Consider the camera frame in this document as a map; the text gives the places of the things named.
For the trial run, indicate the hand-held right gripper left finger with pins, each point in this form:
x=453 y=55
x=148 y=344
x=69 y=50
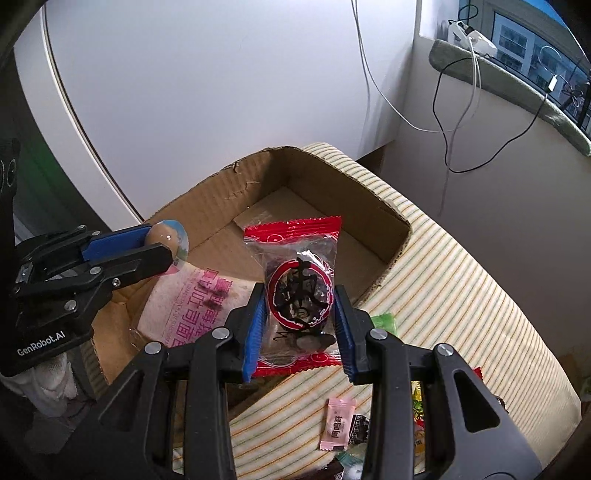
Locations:
x=255 y=332

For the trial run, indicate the pink print bread packet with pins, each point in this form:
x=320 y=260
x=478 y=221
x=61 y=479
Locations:
x=184 y=300

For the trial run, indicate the black white small packet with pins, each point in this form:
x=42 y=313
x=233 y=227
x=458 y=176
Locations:
x=359 y=427

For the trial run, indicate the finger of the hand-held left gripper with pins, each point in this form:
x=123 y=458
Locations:
x=115 y=242
x=138 y=265

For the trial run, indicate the white cabinet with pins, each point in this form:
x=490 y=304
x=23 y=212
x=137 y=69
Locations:
x=207 y=69

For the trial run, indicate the red dark snack packet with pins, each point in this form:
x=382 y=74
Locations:
x=295 y=258

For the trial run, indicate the white power adapter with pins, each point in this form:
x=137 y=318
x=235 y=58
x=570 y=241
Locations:
x=480 y=44

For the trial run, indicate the green candy packet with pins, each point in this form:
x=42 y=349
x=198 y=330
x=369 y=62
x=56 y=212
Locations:
x=384 y=321

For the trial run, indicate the window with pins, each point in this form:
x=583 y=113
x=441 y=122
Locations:
x=512 y=37

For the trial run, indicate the yellow green snack packet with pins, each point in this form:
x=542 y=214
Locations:
x=418 y=406

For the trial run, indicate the pink candy packet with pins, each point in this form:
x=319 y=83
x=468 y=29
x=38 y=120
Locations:
x=337 y=422

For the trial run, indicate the white cloth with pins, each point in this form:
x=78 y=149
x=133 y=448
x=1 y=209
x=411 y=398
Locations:
x=46 y=374

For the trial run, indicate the packaged braised egg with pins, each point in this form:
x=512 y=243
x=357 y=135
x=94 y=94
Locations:
x=166 y=233

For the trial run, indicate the brown cardboard box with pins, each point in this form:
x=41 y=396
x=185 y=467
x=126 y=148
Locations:
x=217 y=203

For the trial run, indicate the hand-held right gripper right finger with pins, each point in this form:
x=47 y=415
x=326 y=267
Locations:
x=344 y=334

